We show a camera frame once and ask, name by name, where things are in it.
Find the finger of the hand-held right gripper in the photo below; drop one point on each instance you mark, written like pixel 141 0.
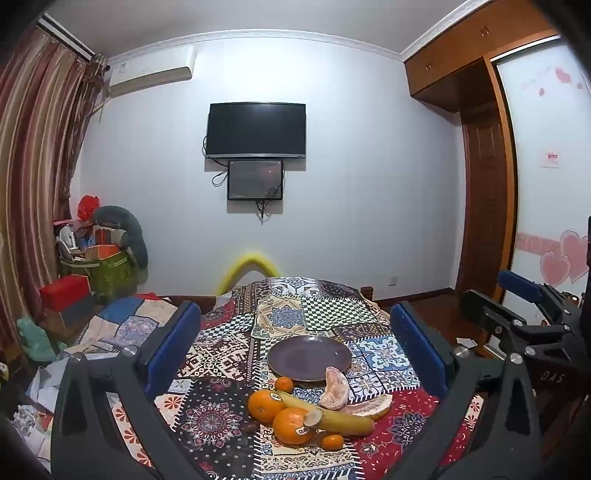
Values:
pixel 521 284
pixel 485 314

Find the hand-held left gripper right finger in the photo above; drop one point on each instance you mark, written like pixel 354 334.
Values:
pixel 420 350

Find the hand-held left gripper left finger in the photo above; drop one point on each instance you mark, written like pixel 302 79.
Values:
pixel 173 346

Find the pomelo segment with rind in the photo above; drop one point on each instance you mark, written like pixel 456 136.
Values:
pixel 369 408

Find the peeled pomelo segment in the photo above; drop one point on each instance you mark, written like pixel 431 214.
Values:
pixel 334 390

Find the yellow banana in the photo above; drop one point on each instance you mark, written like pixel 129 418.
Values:
pixel 344 422

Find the plain large orange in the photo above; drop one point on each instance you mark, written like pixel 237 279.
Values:
pixel 263 406

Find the red grape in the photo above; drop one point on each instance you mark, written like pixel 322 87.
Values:
pixel 251 427

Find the dark purple round plate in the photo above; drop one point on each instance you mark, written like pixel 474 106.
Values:
pixel 304 357

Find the small tangerine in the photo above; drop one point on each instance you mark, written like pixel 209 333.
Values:
pixel 284 384
pixel 332 442

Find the large orange with sticker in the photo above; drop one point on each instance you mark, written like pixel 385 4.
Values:
pixel 291 427

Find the dark wooden bed footboard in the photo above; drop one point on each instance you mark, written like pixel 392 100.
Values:
pixel 184 299

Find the patchwork printed blanket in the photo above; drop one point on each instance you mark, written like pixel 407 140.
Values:
pixel 231 350

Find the white heart-print wardrobe door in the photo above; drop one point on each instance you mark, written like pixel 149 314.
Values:
pixel 545 207

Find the green patterned box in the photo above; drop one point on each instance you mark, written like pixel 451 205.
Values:
pixel 113 277

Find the orange box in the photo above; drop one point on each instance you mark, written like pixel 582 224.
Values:
pixel 102 252

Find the red box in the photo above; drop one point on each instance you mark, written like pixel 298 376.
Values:
pixel 64 291

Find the white paper note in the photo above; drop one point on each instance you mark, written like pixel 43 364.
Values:
pixel 551 158

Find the white crumpled cloth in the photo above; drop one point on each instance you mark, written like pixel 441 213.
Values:
pixel 44 387

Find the red plastic bag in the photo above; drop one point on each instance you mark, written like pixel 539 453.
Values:
pixel 87 207

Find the striped brown curtain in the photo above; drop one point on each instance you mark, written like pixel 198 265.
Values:
pixel 32 161

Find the wooden overhead cabinet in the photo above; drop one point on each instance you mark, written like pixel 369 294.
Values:
pixel 461 50

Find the white air conditioner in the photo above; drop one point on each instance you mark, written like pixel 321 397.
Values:
pixel 147 74

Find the small black wall monitor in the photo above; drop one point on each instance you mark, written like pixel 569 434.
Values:
pixel 255 180

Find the black wall television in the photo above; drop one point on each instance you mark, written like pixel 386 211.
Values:
pixel 256 131

